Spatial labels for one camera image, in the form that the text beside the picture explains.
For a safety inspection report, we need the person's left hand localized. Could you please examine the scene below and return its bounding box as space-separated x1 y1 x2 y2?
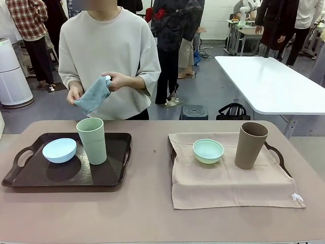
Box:
101 72 123 92

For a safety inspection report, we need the person's right hand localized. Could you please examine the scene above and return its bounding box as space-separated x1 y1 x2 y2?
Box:
67 85 84 107

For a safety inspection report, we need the blue cloth mat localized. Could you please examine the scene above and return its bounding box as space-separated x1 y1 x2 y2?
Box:
74 76 112 115

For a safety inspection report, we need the pale green tall cup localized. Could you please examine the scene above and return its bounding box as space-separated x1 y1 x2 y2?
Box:
76 117 107 165

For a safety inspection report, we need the mint green bowl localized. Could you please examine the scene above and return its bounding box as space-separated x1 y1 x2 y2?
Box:
192 138 224 164

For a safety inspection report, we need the brown tall cup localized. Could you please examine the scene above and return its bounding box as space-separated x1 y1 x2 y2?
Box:
234 121 269 170

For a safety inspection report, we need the beige cloth mat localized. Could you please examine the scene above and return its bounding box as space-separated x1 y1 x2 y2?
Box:
168 132 306 210

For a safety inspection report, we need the person's right forearm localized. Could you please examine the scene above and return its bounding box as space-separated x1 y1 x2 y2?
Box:
68 80 84 90

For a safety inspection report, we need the person's left forearm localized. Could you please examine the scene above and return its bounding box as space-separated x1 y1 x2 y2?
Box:
119 75 147 89

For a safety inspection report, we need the dark brown serving tray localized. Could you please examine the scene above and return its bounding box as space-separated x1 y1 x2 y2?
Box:
169 141 293 178
1 132 133 188

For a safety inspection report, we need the metal floor plate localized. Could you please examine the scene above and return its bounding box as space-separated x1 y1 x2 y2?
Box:
44 82 68 92
162 99 184 109

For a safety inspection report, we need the person in cream sweater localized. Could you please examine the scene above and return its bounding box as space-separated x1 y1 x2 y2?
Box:
58 6 162 120

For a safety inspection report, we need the light blue bowl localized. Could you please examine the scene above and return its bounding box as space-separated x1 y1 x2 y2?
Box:
42 138 77 164

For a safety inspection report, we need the white air purifier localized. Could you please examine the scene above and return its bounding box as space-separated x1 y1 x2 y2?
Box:
0 38 35 109

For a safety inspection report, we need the person in dark patterned top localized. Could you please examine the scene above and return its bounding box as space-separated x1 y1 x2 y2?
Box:
151 0 204 105

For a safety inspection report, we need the person in beige trousers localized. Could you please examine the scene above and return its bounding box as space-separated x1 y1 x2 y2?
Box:
177 38 198 79

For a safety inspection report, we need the person in red plaid shirt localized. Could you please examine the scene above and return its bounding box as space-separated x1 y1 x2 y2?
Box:
6 0 56 89

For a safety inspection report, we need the black bag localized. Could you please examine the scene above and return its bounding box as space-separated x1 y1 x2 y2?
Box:
216 103 251 120

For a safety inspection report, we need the grey background desk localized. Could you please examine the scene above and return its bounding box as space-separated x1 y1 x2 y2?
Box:
225 19 265 56

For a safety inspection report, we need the white side table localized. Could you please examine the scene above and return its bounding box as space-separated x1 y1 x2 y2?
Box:
214 56 325 139

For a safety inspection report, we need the person in dark coat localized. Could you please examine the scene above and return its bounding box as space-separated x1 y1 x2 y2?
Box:
255 0 300 62

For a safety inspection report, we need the person in white shirt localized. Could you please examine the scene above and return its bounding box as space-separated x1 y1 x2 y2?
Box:
285 0 318 67

